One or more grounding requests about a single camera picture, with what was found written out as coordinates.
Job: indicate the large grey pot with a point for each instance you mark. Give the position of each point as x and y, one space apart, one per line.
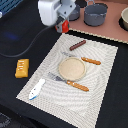
95 13

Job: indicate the blue basket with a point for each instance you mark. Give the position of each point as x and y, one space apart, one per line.
7 5

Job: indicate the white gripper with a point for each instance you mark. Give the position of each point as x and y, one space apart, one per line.
51 10

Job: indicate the woven beige placemat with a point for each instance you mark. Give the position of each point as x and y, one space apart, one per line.
70 104

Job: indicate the wooden handled fork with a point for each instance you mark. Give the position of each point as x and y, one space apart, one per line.
76 85

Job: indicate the wooden handled knife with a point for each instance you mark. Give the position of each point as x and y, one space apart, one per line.
82 58

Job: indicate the beige bowl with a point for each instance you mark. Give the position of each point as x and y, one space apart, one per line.
124 16

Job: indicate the brown toy sausage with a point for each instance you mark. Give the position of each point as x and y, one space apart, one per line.
77 45

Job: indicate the orange toy bread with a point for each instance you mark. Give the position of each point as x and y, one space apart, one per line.
22 68

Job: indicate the red toy tomato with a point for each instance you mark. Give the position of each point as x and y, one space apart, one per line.
63 28

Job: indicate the round beige plate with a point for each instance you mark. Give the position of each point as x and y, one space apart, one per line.
72 68

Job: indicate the small grey saucepan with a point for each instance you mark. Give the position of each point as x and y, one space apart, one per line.
75 14

